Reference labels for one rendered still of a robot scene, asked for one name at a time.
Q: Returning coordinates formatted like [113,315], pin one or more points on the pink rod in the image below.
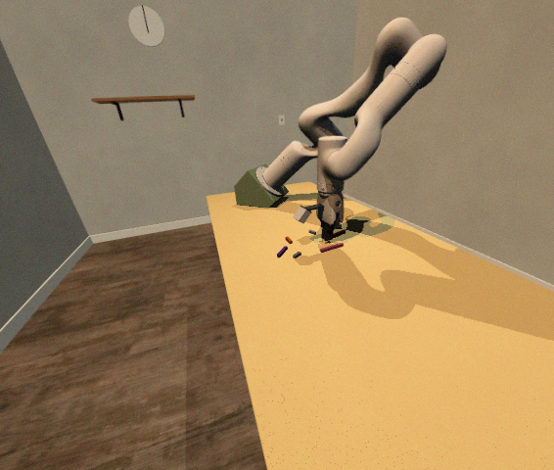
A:
[331,247]

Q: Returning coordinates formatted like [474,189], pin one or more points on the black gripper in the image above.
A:
[332,212]

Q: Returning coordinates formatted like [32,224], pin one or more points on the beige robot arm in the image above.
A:
[337,158]

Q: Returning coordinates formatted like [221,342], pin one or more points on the purple rod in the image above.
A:
[282,251]

